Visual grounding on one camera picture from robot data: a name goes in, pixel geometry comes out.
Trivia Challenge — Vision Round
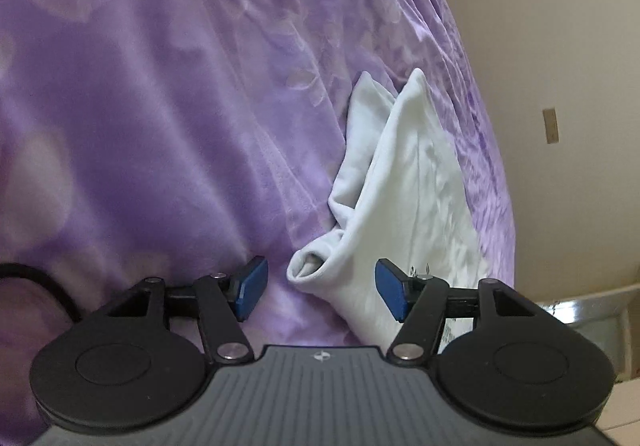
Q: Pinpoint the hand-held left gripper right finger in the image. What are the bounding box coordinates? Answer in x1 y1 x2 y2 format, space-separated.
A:
374 257 542 361

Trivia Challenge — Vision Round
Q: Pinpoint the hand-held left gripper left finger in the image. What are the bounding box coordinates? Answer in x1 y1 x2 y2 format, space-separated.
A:
107 255 270 363

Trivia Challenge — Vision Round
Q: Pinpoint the white sweatshirt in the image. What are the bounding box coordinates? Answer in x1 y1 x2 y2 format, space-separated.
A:
286 68 494 350

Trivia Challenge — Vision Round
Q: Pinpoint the purple floral blanket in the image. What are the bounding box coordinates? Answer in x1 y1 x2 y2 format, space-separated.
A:
0 0 519 446

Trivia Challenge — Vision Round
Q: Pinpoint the black cable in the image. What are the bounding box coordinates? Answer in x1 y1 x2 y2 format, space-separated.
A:
0 263 83 323

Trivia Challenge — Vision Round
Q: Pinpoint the beige wall plate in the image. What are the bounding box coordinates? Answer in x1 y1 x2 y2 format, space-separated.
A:
543 108 560 145

